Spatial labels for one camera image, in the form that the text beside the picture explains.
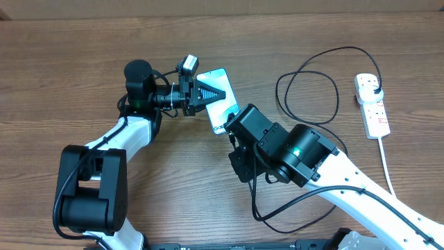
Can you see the white charger plug adapter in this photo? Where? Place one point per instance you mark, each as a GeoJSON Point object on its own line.
{"type": "Point", "coordinates": [367, 95]}

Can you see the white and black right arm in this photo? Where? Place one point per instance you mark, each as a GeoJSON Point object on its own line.
{"type": "Point", "coordinates": [305, 157]}

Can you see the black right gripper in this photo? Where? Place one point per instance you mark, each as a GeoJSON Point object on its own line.
{"type": "Point", "coordinates": [241, 158]}

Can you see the white power strip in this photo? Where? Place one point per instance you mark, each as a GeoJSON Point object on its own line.
{"type": "Point", "coordinates": [374, 115]}

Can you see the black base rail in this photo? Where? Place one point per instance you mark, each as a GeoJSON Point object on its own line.
{"type": "Point", "coordinates": [297, 245]}

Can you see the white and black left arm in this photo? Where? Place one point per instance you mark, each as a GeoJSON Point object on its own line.
{"type": "Point", "coordinates": [91, 197]}

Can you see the Galaxy smartphone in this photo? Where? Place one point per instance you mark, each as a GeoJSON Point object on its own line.
{"type": "Point", "coordinates": [218, 111]}

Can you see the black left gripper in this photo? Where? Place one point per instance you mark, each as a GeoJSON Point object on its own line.
{"type": "Point", "coordinates": [190, 96]}

